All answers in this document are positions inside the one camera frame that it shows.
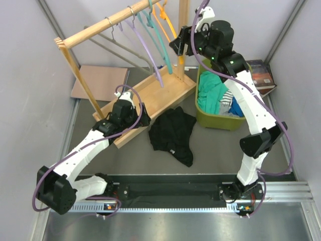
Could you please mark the teal plastic hanger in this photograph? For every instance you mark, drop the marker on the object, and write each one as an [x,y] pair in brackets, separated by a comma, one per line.
[159,42]

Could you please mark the purple plastic hanger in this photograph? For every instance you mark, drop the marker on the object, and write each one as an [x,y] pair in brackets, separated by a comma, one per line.
[154,69]

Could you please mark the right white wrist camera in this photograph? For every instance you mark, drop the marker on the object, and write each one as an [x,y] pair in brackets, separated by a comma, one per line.
[206,16]

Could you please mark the perforated cable duct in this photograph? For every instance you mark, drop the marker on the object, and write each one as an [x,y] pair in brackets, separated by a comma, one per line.
[87,207]

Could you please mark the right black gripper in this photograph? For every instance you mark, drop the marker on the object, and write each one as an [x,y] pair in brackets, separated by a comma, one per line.
[183,38]

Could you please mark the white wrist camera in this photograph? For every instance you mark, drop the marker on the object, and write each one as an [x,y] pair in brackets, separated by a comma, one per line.
[206,16]
[127,95]

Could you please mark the green plastic bin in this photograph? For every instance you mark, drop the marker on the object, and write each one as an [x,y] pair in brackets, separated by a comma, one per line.
[223,120]

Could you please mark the teal garment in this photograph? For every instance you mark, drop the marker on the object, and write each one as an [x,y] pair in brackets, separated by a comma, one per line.
[210,92]

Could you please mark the grey velvet hanger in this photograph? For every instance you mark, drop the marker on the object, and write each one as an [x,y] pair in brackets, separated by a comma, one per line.
[114,42]

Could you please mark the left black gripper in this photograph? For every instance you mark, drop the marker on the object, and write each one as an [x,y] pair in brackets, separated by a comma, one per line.
[145,120]

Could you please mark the lower paperback book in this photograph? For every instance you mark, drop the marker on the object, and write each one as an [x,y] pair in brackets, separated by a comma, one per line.
[266,91]

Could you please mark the black tank top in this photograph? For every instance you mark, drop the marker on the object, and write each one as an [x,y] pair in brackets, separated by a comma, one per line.
[171,133]

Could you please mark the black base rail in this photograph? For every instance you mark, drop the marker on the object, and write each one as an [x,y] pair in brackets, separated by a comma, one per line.
[179,190]

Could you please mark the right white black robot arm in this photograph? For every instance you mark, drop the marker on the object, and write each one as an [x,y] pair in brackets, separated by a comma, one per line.
[265,131]

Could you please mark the white marker pen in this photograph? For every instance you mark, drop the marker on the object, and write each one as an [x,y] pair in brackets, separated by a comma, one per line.
[187,68]

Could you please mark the brown cardboard folder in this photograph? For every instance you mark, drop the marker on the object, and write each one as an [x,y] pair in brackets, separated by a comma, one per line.
[103,80]

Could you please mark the dark hardcover book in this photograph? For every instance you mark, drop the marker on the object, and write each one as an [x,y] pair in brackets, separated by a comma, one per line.
[260,75]

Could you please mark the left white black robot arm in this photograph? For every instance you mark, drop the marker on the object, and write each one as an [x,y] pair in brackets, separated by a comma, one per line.
[58,187]

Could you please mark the striped garment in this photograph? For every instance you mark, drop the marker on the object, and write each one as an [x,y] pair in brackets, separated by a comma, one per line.
[227,98]

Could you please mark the wooden clothes rack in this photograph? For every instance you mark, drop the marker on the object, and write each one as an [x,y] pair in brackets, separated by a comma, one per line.
[158,93]

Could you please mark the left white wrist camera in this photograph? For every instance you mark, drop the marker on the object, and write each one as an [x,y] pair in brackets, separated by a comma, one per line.
[127,95]

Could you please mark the blue garment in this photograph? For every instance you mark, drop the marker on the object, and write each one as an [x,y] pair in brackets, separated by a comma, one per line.
[235,108]

